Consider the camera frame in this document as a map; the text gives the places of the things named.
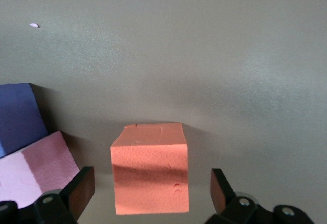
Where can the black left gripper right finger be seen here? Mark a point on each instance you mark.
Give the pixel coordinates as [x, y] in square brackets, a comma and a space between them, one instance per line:
[224, 198]

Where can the tiny white foam scrap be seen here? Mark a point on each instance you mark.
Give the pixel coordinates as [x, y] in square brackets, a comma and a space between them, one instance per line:
[33, 25]

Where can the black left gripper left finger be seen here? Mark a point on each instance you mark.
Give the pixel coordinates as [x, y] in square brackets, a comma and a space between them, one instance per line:
[76, 196]

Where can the purple foam cube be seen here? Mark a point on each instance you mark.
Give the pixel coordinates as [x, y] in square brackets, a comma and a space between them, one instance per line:
[18, 116]

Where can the pink foam cube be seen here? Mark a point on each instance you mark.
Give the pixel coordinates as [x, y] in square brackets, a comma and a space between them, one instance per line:
[38, 167]

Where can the brown paper table cover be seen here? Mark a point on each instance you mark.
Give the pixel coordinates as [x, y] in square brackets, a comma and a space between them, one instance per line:
[178, 55]

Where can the orange foam cube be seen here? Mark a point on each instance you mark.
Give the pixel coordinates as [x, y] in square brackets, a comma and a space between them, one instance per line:
[150, 170]

